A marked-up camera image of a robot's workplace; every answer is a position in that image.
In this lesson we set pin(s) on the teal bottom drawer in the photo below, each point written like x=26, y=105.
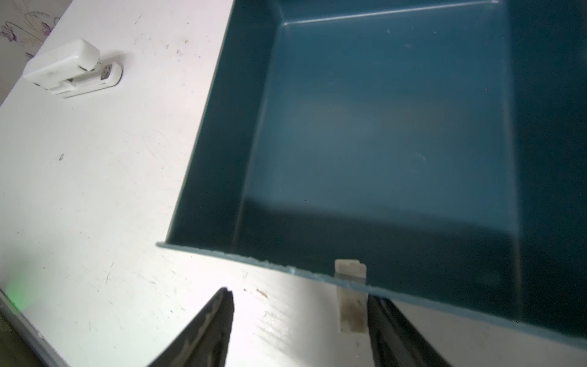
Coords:
x=428, y=151

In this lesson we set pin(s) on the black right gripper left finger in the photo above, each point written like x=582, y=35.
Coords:
x=205, y=340

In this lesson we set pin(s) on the white stapler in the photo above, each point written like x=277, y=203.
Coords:
x=72, y=69

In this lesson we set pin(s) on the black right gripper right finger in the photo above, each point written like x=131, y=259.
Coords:
x=394, y=339

